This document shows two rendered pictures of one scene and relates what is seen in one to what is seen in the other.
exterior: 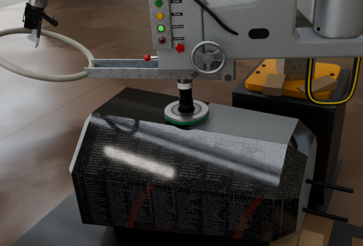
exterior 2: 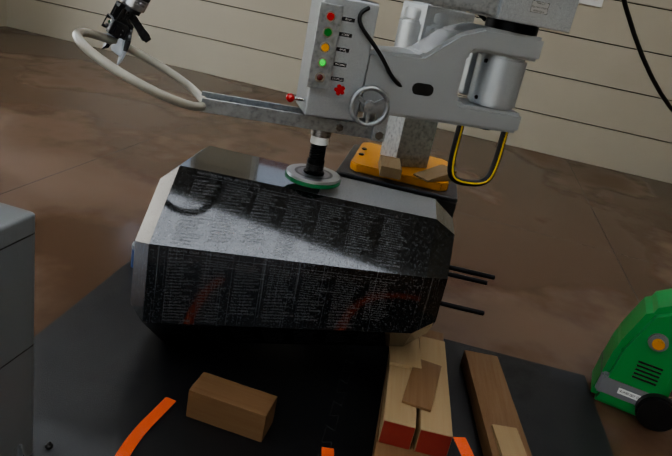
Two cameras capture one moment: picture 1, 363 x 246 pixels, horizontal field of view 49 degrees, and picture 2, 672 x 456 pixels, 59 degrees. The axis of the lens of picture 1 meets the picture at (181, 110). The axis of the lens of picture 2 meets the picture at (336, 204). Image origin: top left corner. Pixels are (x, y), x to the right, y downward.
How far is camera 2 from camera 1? 0.86 m
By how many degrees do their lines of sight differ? 23
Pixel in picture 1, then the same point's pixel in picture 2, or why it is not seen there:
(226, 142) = (366, 213)
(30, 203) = not seen: hidden behind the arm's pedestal
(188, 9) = (356, 47)
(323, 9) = (485, 76)
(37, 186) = not seen: hidden behind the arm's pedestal
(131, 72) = (264, 113)
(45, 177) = not seen: hidden behind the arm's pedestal
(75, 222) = (101, 335)
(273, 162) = (421, 237)
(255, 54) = (414, 113)
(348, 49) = (503, 122)
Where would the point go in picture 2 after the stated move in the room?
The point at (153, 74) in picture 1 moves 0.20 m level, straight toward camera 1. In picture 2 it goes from (291, 119) to (310, 135)
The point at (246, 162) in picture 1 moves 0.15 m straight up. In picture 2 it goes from (391, 236) to (399, 199)
